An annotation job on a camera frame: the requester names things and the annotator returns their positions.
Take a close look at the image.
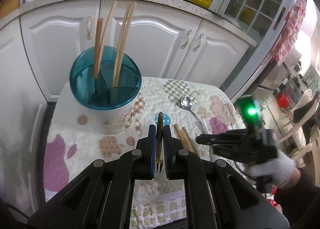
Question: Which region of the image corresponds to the dark handled small fork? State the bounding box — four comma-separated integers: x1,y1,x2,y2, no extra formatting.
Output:
156,112,163,173

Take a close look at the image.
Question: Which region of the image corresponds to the metal spoon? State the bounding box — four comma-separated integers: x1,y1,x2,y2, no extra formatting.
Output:
180,96,209,134

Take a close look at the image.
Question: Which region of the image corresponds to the wooden handled fork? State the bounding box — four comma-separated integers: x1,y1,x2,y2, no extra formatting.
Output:
94,18,103,79

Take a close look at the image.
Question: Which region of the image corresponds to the white gloved right hand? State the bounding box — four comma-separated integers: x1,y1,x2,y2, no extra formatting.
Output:
245,150,301,189

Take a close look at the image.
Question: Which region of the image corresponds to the patchwork quilted table cloth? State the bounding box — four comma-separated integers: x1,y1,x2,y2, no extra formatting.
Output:
43,76,247,229

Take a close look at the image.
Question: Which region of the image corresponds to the teal rimmed floral utensil holder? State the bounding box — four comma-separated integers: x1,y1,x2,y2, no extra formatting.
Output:
69,46,142,135

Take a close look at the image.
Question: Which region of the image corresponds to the pink floral hanging cloth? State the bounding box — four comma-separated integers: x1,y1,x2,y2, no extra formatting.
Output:
270,0,306,66

